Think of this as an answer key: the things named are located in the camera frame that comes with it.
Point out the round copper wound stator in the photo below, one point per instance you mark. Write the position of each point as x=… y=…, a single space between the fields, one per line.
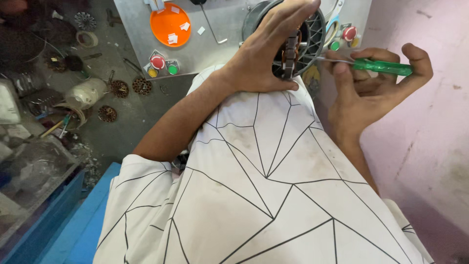
x=55 y=64
x=107 y=114
x=142 y=86
x=119 y=89

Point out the beige tape roll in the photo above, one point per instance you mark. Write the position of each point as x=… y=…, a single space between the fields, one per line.
x=87 y=39

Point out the person's right hand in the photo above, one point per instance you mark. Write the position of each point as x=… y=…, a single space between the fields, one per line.
x=366 y=95

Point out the yellow push button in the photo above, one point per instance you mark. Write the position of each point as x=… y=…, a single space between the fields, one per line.
x=354 y=43
x=152 y=72

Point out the grey metal machine panel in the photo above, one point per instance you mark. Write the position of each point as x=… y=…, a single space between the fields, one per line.
x=212 y=51

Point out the blue bench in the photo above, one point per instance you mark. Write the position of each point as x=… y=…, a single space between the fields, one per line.
x=78 y=227

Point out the green push button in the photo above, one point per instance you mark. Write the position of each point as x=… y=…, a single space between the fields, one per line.
x=173 y=69
x=335 y=46

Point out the white shirt with black lines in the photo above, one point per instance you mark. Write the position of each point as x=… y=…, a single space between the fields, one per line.
x=263 y=183

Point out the bent metal rod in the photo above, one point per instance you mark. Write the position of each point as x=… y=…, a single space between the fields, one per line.
x=210 y=25

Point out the clear plastic box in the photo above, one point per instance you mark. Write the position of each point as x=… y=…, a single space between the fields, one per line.
x=33 y=183

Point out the white paper scraps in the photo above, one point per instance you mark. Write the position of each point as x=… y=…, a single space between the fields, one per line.
x=173 y=38

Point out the white plastic jar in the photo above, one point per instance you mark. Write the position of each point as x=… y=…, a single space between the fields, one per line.
x=86 y=94

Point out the person's left hand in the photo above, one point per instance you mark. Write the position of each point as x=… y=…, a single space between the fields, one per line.
x=252 y=62

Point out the grey fan motor stator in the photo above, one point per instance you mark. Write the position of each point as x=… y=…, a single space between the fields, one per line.
x=311 y=36

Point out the orange round plate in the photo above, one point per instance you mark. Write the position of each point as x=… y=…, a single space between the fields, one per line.
x=165 y=27

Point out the round metal fan disc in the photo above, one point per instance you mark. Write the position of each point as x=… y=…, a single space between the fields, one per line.
x=85 y=21

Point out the red push button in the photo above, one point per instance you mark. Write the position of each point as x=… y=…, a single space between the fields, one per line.
x=158 y=62
x=350 y=33

